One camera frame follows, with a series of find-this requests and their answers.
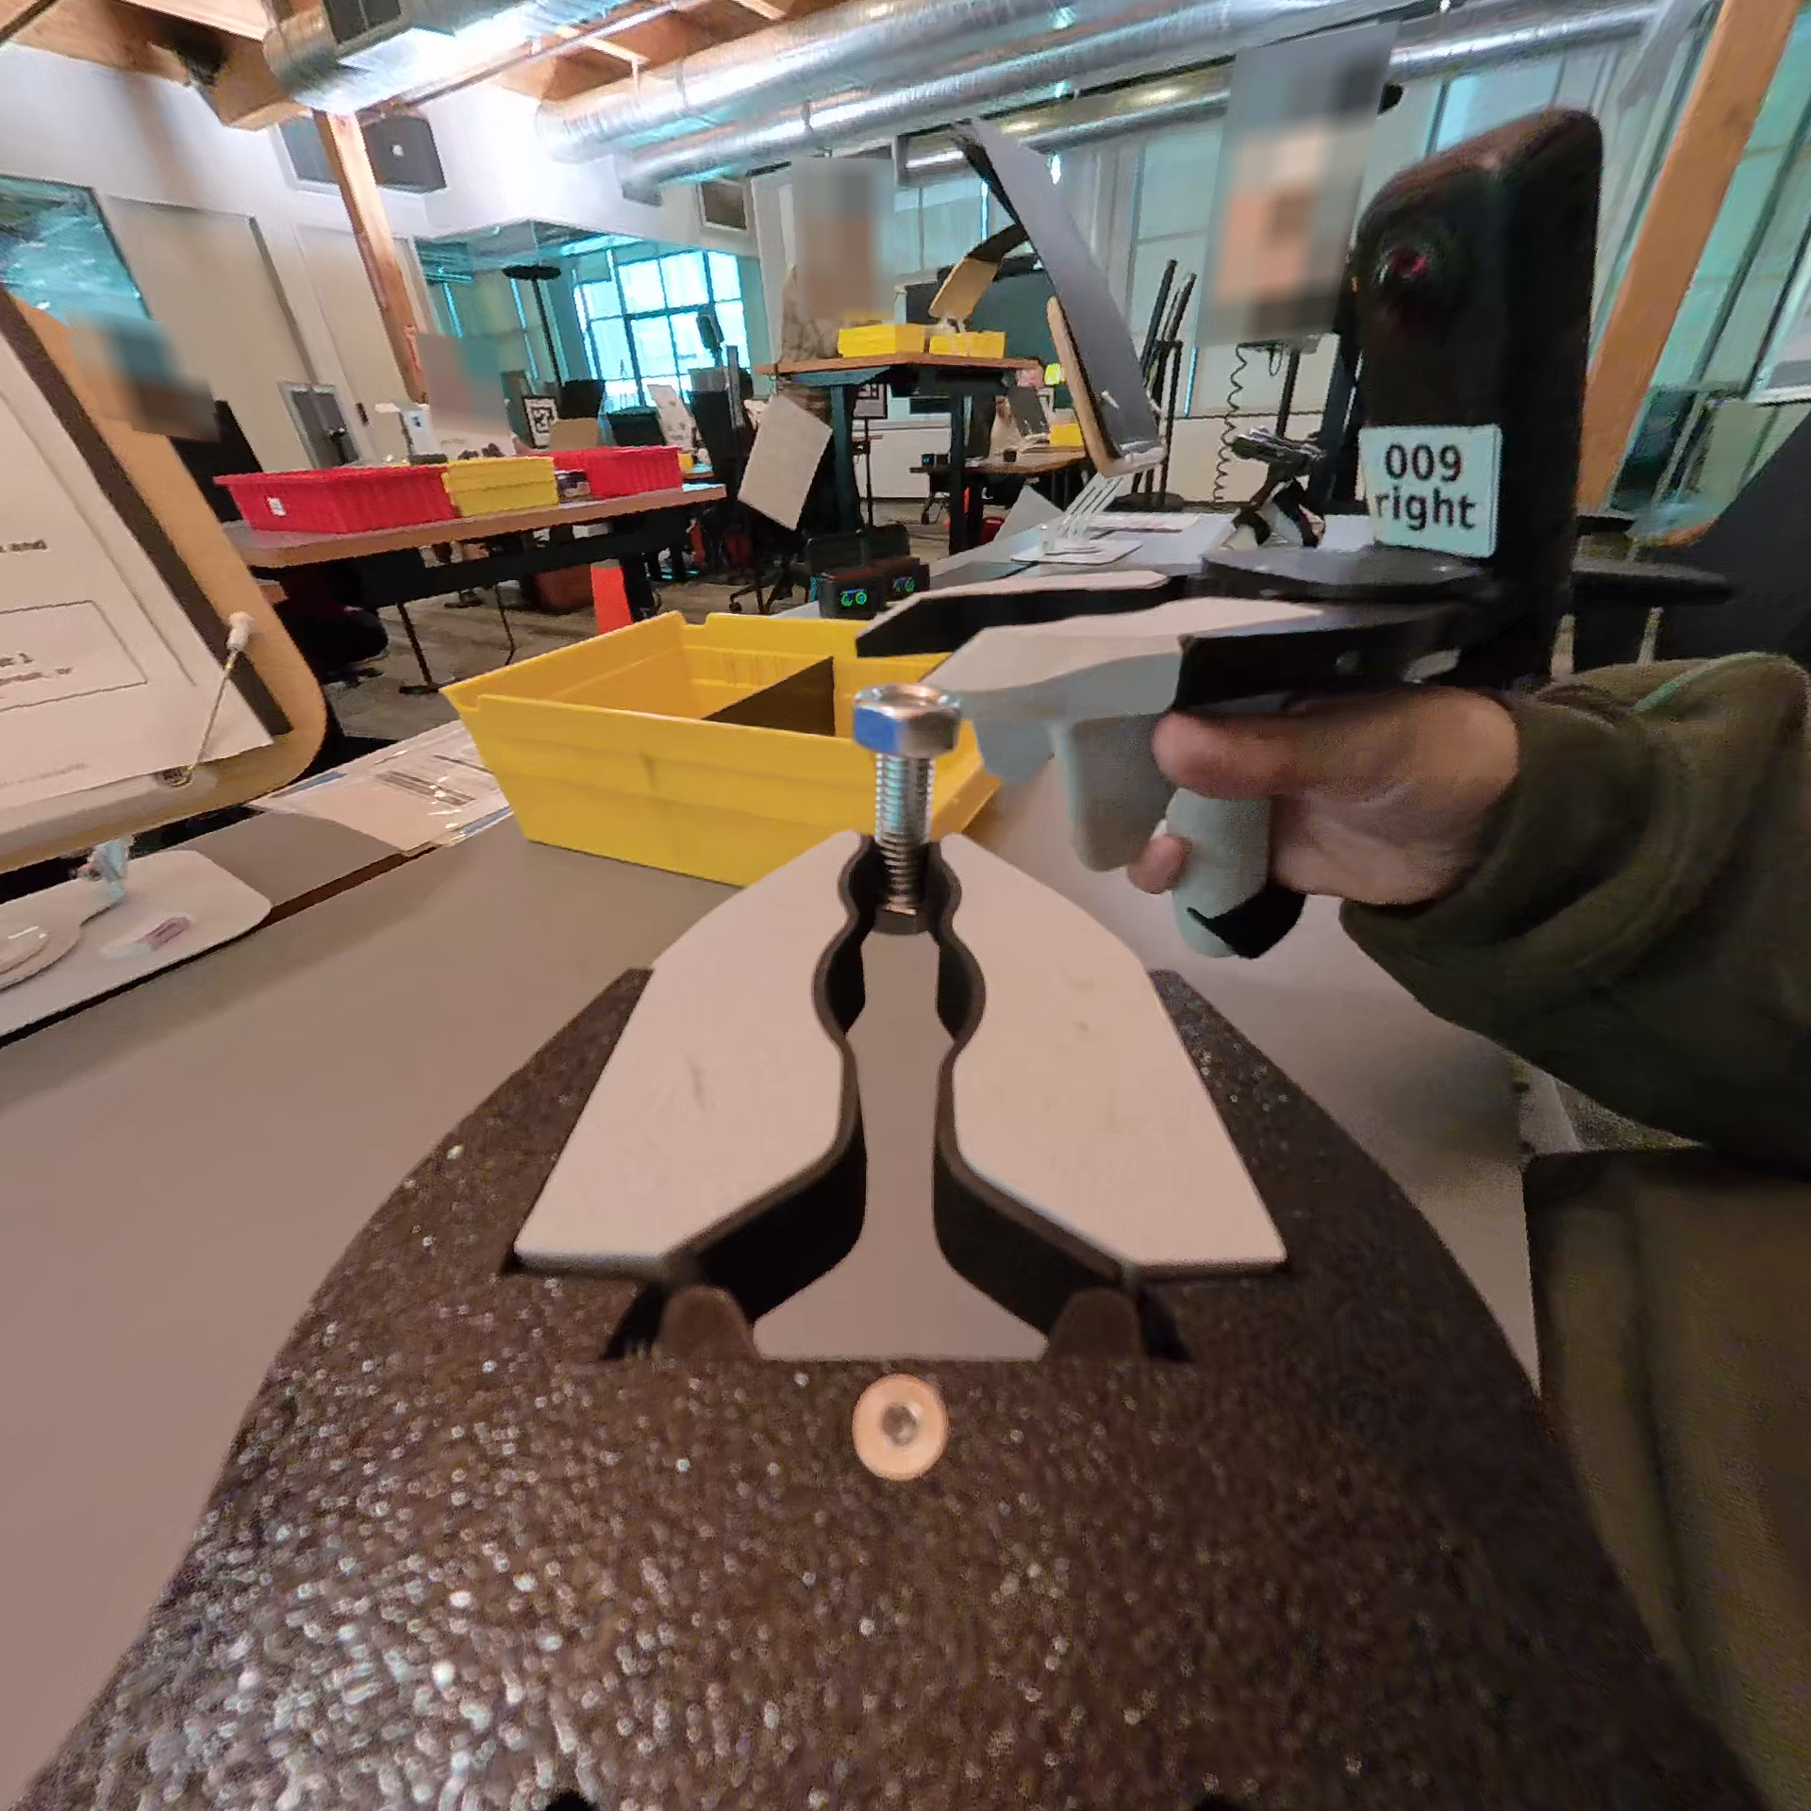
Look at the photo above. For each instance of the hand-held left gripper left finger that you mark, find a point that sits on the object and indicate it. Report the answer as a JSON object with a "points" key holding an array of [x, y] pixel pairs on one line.
{"points": [[708, 1075]]}

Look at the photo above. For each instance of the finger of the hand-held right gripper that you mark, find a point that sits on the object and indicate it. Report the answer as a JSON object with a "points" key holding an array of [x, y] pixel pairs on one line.
{"points": [[1048, 588], [1074, 665]]}

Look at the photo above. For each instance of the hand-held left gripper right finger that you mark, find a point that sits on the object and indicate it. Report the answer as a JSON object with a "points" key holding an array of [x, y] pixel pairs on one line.
{"points": [[1090, 1090]]}

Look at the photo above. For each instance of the steel hex bolt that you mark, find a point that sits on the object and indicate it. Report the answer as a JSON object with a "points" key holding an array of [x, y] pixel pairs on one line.
{"points": [[903, 822]]}

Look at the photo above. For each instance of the person's right forearm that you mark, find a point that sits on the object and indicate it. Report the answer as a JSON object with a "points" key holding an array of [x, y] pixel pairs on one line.
{"points": [[1627, 876]]}

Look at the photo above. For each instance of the wooden standing desk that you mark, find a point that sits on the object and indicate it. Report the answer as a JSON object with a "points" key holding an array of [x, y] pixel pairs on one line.
{"points": [[907, 365]]}

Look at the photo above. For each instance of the grey desk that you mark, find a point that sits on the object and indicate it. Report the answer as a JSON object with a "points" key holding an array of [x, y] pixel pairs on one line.
{"points": [[283, 1075]]}

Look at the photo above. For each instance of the person's right hand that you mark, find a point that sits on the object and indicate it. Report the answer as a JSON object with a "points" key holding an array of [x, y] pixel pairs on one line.
{"points": [[1360, 792]]}

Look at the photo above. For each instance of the white stand base card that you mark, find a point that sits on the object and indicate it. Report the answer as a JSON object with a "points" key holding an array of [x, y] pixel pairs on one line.
{"points": [[183, 906], [1074, 551]]}

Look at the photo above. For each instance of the clear acrylic stand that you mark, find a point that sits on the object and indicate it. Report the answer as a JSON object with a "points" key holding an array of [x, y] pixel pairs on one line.
{"points": [[1090, 511]]}

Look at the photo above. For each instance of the black device with green lights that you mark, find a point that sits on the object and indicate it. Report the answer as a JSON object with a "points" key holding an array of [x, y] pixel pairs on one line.
{"points": [[903, 577], [847, 596]]}

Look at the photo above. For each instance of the yellow tote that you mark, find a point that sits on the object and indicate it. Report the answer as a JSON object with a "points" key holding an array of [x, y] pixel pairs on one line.
{"points": [[882, 342], [970, 346]]}

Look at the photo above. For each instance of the black bin divider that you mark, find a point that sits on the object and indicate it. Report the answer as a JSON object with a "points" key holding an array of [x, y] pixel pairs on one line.
{"points": [[792, 700]]}

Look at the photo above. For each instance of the leaning white board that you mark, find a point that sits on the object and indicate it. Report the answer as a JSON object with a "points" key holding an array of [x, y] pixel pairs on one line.
{"points": [[786, 460]]}

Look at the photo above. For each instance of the large yellow plastic bin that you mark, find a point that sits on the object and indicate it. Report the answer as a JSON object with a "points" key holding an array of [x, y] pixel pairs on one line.
{"points": [[637, 792]]}

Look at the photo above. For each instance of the dark-backed clipboard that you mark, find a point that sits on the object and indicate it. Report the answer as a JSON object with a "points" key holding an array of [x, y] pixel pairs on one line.
{"points": [[1074, 282]]}

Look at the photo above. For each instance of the clear bag with label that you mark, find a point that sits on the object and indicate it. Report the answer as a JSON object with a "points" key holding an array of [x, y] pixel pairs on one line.
{"points": [[381, 792]]}

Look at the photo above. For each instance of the wooden table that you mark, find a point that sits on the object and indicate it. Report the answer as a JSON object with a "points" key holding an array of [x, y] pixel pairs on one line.
{"points": [[622, 505]]}

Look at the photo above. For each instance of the orange traffic cone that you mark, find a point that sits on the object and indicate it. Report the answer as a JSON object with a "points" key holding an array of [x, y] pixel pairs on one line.
{"points": [[612, 600]]}

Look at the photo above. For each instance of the red plastic bin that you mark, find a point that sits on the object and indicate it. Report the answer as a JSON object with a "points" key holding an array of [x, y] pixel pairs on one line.
{"points": [[616, 473], [339, 498]]}

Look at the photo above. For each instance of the fiducial marker sign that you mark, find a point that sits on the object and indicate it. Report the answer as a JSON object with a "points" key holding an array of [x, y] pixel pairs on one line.
{"points": [[541, 419]]}

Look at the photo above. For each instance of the small yellow plastic bin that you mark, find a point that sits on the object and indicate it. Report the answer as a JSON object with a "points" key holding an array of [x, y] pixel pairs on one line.
{"points": [[501, 485]]}

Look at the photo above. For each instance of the person's torso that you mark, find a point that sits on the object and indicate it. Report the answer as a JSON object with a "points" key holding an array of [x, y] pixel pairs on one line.
{"points": [[1698, 1416]]}

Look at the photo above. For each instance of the wooden clipboard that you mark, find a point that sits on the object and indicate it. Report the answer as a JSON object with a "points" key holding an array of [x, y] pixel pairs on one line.
{"points": [[227, 552]]}

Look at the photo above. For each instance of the printed instruction sheet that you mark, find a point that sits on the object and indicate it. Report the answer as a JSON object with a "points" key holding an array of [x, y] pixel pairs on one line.
{"points": [[86, 636]]}

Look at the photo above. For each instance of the black wall speaker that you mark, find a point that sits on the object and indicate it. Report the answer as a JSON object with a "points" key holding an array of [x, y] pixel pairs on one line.
{"points": [[403, 151]]}

